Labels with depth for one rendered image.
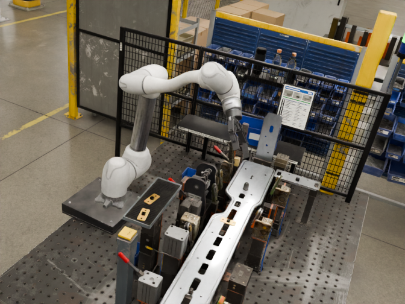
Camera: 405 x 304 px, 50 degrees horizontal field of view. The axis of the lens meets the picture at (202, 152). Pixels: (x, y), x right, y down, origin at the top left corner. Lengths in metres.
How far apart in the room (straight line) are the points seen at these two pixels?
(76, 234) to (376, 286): 2.37
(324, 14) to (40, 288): 7.37
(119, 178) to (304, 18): 6.70
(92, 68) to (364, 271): 3.33
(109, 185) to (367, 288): 2.19
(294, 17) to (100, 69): 4.90
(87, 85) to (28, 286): 3.09
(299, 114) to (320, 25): 5.81
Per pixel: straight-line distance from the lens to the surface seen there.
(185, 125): 3.12
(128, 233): 1.96
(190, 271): 2.05
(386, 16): 2.89
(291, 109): 3.06
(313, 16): 8.79
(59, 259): 2.51
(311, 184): 2.83
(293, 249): 2.76
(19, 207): 4.01
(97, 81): 4.97
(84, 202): 2.76
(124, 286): 2.15
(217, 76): 1.94
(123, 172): 2.64
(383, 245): 4.30
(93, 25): 4.82
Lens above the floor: 2.47
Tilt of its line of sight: 31 degrees down
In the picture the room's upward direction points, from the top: 9 degrees clockwise
